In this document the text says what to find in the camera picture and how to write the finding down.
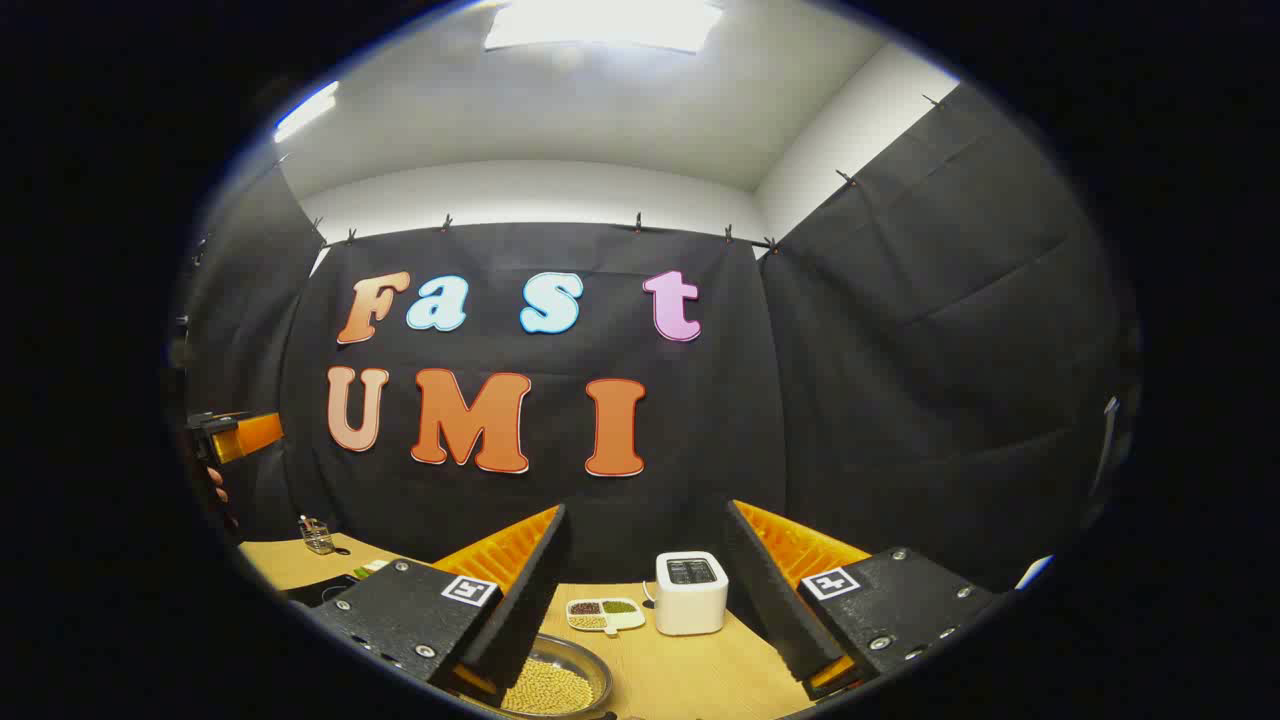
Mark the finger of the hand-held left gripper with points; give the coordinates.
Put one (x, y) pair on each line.
(255, 433)

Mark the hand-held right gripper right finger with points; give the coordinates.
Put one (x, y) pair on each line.
(770, 600)

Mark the white toaster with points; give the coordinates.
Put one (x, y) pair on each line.
(690, 600)

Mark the black induction cooktop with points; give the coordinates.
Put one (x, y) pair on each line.
(320, 592)

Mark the white divided dish of beans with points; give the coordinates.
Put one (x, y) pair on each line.
(605, 612)

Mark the small metal grater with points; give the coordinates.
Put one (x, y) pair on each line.
(318, 538)

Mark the pile of soybeans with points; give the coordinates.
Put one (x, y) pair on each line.
(550, 690)

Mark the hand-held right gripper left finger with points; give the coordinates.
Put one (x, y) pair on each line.
(525, 610)

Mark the small white plate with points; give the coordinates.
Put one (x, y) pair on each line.
(378, 565)

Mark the ceiling light panel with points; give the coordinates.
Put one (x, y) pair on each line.
(600, 22)
(305, 110)

